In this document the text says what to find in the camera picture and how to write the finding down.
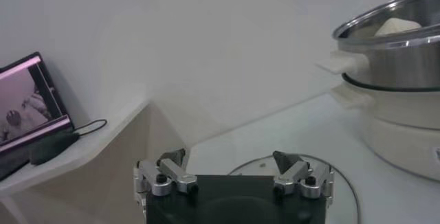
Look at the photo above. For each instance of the white side table with mouse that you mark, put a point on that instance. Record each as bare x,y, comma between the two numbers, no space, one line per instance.
103,136

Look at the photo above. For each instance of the stainless steel steamer basket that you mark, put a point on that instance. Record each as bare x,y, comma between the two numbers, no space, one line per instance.
405,67

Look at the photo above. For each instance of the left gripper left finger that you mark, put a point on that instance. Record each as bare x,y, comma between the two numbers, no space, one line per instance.
175,174

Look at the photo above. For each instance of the round glass pot lid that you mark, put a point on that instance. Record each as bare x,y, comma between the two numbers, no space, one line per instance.
343,204

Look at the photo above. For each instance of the white electric cooker pot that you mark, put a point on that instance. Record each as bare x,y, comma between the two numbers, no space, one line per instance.
405,136

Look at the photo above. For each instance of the black laptop beside mouse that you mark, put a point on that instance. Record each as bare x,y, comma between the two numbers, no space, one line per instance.
24,108

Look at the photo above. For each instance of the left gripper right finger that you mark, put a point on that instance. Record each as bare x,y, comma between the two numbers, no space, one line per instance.
295,174

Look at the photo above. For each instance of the white steamed baozi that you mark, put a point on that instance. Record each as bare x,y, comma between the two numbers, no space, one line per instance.
397,27

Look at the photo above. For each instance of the black computer mouse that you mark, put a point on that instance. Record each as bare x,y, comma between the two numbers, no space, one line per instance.
51,148

